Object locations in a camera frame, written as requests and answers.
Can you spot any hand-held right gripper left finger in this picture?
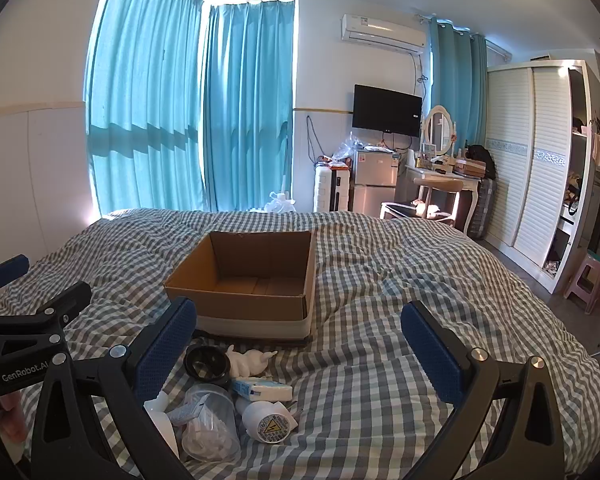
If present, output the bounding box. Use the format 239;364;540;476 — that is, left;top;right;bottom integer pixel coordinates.
30;296;198;480

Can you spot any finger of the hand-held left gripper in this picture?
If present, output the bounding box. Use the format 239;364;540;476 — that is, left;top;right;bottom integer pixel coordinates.
0;254;31;313
0;281;93;346

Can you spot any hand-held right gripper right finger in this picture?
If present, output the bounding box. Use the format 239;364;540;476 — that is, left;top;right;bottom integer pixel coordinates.
400;300;568;480

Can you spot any light blue packet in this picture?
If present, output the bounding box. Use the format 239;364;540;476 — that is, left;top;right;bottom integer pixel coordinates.
166;400;206;426

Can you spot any white plastic bottle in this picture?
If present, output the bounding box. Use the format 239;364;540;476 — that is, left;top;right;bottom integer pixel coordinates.
144;394;183;461

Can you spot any white animal figurine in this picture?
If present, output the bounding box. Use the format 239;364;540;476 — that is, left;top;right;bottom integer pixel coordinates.
225;345;279;380

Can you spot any brown cardboard box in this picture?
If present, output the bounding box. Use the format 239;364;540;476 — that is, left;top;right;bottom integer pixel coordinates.
163;230;317;343

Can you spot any clear plastic cup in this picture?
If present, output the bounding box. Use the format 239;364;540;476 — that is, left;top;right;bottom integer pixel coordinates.
180;384;242;463

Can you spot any blue and white small box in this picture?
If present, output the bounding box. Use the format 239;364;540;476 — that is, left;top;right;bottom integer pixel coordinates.
230;377;293;403

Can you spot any white tape roll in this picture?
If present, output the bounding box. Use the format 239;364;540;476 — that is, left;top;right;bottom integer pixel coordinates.
236;399;303;445

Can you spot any person's left hand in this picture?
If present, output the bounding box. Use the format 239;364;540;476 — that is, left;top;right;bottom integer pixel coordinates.
0;391;31;445

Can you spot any grey checked blanket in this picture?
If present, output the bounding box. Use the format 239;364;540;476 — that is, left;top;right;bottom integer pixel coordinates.
0;208;600;480

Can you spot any grey suitcase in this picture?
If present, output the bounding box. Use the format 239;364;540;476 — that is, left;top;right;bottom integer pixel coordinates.
466;177;498;241

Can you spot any white wooden chair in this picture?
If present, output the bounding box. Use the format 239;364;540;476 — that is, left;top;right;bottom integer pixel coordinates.
380;178;465;226

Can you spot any silver small fridge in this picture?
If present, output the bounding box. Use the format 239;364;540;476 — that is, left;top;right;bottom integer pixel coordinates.
352;149;400;218

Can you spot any white dressing table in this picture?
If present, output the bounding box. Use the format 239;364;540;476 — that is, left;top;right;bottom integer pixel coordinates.
405;162;482;233

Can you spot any pink plastic stool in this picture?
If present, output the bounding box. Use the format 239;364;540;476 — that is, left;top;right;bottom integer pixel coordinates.
564;252;600;316

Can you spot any translucent plastic item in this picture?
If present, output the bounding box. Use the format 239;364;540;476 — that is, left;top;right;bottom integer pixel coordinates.
265;190;297;213

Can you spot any white suitcase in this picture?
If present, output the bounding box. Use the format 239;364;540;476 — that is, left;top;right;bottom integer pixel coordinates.
314;165;354;213

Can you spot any black bag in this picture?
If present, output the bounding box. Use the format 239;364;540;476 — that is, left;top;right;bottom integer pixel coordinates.
465;144;497;181

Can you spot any white sliding door wardrobe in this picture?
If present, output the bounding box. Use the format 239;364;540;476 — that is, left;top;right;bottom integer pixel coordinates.
482;59;600;296

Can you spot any clear plastic bag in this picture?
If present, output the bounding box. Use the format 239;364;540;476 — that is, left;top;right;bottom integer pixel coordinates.
334;131;368;166

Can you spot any wide turquoise curtain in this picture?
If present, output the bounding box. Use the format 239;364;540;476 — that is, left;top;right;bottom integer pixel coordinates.
84;0;204;218

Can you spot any oval vanity mirror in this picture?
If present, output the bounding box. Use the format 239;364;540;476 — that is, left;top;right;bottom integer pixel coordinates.
422;105;456;157

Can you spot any narrow turquoise curtain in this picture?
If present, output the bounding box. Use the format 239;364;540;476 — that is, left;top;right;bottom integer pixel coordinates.
429;16;488;171

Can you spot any white air conditioner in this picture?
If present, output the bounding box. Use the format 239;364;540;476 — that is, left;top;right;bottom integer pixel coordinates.
340;13;427;53

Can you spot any black wall television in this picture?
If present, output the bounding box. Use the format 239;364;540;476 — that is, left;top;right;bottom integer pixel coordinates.
352;84;423;137

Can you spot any black wall cable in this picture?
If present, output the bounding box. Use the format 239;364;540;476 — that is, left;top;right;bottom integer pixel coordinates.
306;115;322;166

